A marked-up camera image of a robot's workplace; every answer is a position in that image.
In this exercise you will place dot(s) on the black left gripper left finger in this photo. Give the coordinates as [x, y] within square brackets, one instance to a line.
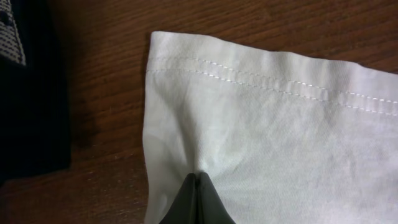
[184, 207]

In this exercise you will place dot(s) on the white t-shirt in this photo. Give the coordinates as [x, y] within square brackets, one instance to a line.
[285, 138]

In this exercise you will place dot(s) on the folded black garment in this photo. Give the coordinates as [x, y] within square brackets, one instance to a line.
[35, 127]

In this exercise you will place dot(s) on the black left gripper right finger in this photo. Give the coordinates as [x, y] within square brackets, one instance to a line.
[210, 209]

